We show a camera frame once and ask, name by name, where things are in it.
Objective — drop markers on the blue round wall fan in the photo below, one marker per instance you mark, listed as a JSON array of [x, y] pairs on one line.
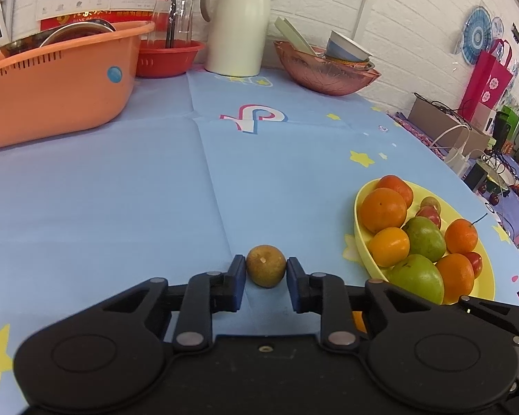
[[476, 35]]

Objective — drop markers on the clear glass cup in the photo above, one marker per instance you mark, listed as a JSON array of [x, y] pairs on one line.
[[172, 24]]

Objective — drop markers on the green fruit on plate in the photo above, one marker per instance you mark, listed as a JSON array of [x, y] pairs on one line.
[[425, 238]]

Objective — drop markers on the brown longan fruit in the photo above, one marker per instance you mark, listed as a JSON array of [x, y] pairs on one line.
[[266, 265]]

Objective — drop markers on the orange tangerine with stem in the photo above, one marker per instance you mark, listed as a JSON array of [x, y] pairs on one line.
[[461, 236]]

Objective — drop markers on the small oval orange kumquat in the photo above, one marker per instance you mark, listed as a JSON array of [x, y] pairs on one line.
[[388, 247]]

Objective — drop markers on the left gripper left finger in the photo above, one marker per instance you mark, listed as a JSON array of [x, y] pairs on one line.
[[121, 346]]

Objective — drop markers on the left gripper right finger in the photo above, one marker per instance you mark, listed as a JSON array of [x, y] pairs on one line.
[[412, 348]]

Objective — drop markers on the orange plastic basin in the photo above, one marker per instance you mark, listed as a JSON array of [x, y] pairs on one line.
[[68, 86]]

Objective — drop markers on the white thermos jug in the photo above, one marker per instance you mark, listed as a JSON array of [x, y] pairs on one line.
[[236, 36]]

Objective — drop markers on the orange at plate back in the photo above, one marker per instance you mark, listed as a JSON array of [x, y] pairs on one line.
[[398, 185]]

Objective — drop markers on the white plate in bowl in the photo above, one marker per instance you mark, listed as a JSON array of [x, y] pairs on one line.
[[292, 35]]

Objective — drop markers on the large orange mandarin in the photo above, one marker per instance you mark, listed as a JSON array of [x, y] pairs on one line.
[[456, 271]]

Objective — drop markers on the magenta gift bag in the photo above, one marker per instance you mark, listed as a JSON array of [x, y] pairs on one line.
[[489, 79]]

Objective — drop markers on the large green fruit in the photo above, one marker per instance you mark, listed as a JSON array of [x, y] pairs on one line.
[[418, 275]]

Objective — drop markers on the small orange tangerine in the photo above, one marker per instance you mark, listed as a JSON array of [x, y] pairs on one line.
[[358, 321]]

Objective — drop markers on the pink glass bowl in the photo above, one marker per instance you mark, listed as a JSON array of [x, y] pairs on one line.
[[322, 75]]

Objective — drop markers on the small brown fruit on plate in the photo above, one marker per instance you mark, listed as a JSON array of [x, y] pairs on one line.
[[430, 201]]

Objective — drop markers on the small red plum on plate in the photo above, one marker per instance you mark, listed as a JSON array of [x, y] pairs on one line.
[[476, 262]]

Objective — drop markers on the steel bowls in basin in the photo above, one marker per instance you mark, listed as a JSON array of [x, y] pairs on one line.
[[78, 29]]

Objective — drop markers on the stacked blue white bowls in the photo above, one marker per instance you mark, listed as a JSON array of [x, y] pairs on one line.
[[342, 48]]

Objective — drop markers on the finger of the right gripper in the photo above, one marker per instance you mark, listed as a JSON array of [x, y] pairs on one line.
[[503, 316]]

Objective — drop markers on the big orange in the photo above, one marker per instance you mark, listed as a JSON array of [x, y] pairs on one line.
[[382, 208]]

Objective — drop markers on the red plastic basket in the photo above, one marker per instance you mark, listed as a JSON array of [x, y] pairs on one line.
[[155, 62]]

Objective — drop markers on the brown cardboard box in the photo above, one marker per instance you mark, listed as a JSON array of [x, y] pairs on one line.
[[441, 123]]

